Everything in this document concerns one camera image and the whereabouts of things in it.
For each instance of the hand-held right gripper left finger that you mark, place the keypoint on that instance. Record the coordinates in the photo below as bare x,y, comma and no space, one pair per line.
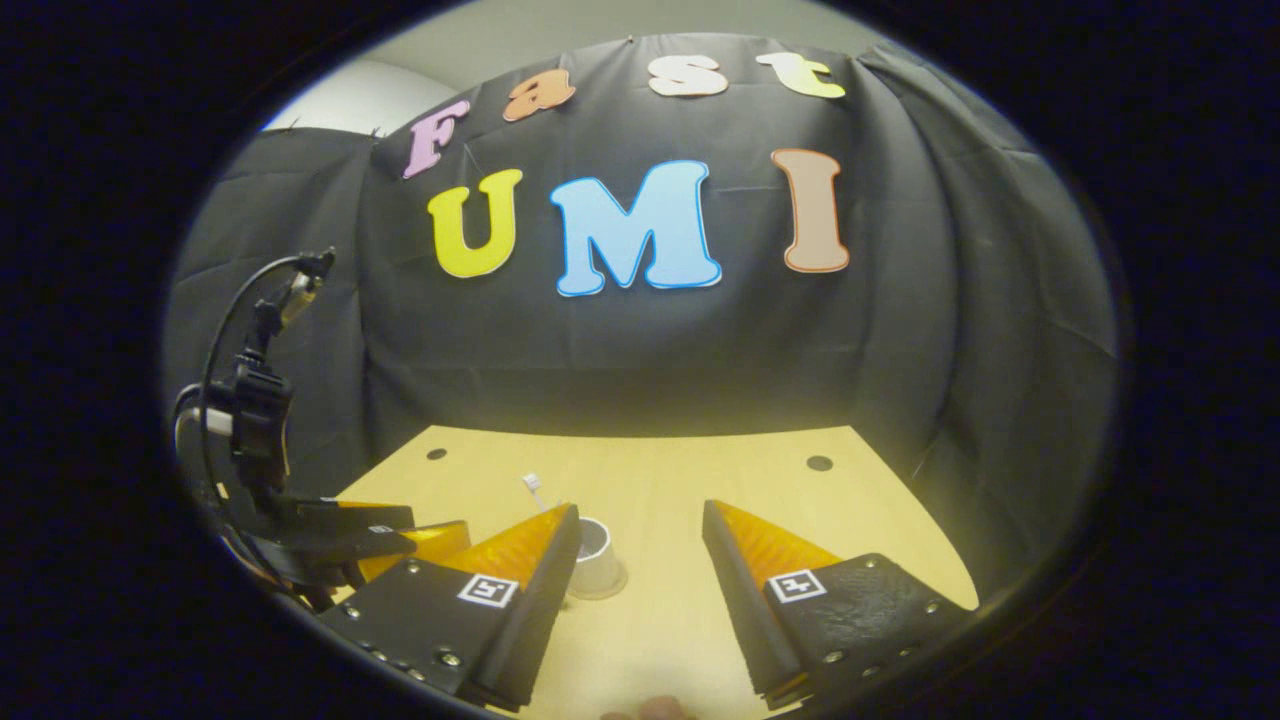
545,600

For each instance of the wooden desktop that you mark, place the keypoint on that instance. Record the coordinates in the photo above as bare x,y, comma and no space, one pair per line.
650,480

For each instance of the black backdrop cloth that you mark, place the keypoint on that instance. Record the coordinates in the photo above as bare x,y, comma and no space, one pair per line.
650,350

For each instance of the white cup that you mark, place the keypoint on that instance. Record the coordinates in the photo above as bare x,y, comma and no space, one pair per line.
598,565

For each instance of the white toothbrush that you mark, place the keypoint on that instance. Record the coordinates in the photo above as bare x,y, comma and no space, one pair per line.
533,485

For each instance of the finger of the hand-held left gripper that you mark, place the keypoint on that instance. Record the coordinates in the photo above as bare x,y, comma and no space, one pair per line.
350,515
430,540

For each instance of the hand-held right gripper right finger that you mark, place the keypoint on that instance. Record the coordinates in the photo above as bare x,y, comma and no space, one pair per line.
740,610

